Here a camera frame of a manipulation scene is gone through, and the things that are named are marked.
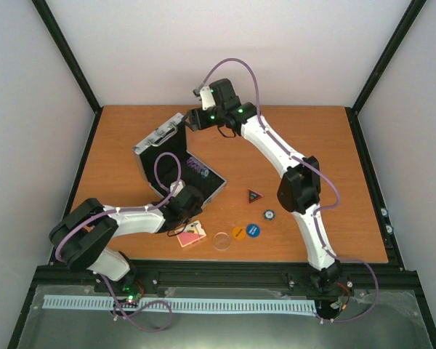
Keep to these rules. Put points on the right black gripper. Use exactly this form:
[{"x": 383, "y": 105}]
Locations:
[{"x": 195, "y": 118}]

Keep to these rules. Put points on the purple poker chip stack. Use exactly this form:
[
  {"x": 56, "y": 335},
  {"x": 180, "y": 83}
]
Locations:
[{"x": 196, "y": 165}]

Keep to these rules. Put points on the blue green chip stack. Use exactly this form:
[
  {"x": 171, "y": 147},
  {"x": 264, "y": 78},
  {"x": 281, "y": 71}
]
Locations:
[
  {"x": 269, "y": 214},
  {"x": 204, "y": 173}
]

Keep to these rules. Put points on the aluminium poker case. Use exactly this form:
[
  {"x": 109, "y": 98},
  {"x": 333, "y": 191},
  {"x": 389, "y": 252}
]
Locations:
[{"x": 161, "y": 157}]

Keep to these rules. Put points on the triangular all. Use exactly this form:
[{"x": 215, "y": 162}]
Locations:
[{"x": 253, "y": 196}]

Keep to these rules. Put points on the pink yellow card deck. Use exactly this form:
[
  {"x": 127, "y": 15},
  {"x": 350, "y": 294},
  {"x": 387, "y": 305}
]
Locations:
[{"x": 191, "y": 233}]

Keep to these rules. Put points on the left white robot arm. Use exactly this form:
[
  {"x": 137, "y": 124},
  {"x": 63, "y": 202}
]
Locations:
[{"x": 81, "y": 239}]

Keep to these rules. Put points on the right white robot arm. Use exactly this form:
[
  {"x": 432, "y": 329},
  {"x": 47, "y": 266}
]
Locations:
[{"x": 300, "y": 177}]

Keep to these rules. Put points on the orange big blind button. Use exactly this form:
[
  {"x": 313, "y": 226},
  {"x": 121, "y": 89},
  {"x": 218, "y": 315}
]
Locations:
[{"x": 239, "y": 233}]

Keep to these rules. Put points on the blue small blind button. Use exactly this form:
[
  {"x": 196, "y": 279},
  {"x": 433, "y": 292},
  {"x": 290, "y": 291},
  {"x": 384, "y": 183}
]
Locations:
[{"x": 253, "y": 230}]

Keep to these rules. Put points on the clear round dealer button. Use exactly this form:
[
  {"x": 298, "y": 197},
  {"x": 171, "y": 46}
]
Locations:
[{"x": 221, "y": 241}]

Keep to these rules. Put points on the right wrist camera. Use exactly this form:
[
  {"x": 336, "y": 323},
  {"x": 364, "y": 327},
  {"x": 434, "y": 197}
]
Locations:
[{"x": 205, "y": 95}]

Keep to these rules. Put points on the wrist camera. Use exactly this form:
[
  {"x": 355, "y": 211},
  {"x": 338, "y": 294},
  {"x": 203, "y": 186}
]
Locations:
[
  {"x": 205, "y": 95},
  {"x": 176, "y": 187}
]

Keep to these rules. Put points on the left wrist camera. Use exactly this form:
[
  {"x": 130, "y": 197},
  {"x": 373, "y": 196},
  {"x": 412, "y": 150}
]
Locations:
[{"x": 176, "y": 187}]

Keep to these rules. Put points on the light blue cable duct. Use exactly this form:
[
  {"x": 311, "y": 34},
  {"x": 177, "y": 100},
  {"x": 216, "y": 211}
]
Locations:
[{"x": 183, "y": 305}]

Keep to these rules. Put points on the black aluminium frame rail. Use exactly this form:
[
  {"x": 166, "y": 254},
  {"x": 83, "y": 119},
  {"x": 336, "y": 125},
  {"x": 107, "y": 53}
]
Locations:
[{"x": 289, "y": 278}]

